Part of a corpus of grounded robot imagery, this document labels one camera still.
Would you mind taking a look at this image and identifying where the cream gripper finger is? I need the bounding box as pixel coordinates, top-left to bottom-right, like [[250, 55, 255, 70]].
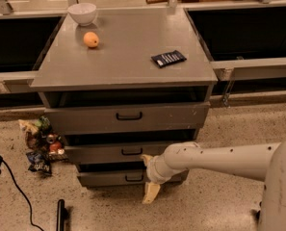
[[143, 182, 161, 204], [141, 154, 153, 166]]

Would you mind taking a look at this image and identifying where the grey bottom drawer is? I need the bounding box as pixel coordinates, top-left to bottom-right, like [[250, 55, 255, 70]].
[[76, 167, 190, 188]]

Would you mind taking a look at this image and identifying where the grey drawer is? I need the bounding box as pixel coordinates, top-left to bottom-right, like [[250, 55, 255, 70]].
[[76, 167, 190, 188], [65, 141, 173, 165], [45, 102, 210, 135]]

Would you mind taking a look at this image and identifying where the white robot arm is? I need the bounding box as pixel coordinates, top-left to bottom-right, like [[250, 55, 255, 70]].
[[141, 140, 286, 231]]

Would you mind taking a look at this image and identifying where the grey top drawer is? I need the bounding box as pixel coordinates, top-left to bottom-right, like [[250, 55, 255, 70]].
[[45, 102, 210, 135]]

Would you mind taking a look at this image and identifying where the grey middle drawer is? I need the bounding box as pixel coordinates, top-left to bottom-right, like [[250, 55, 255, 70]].
[[65, 141, 173, 165]]

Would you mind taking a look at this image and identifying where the grey drawer cabinet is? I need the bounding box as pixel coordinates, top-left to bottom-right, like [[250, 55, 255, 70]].
[[31, 8, 217, 174]]

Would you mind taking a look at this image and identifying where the red soda can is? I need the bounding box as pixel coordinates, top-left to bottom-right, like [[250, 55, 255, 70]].
[[46, 134, 63, 153]]

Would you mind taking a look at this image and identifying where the black left base bar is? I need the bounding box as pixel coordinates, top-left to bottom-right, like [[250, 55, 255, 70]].
[[56, 199, 68, 231]]

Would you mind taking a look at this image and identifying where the black base bar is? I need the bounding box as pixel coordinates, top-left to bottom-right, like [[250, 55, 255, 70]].
[[56, 199, 68, 231], [252, 210, 260, 220]]

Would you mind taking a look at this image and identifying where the black right base bar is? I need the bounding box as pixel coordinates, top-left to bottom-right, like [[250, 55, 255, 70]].
[[252, 210, 260, 220]]

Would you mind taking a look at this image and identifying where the blue snack bag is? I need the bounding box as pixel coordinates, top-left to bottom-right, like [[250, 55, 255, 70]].
[[26, 151, 51, 175]]

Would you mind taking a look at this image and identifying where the green chip bag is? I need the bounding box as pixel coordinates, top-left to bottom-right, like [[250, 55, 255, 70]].
[[35, 115, 51, 134]]

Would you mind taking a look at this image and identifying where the yellow brown snack bag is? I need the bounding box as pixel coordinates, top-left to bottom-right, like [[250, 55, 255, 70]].
[[18, 119, 41, 149]]

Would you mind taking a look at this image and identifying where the orange fruit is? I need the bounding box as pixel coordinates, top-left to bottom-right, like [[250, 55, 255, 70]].
[[83, 32, 99, 48]]

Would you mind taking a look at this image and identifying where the white ceramic bowl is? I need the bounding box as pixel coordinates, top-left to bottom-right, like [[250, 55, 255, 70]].
[[67, 3, 97, 26]]

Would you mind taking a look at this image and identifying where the black cable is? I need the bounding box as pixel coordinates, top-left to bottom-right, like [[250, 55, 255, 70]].
[[1, 159, 45, 231]]

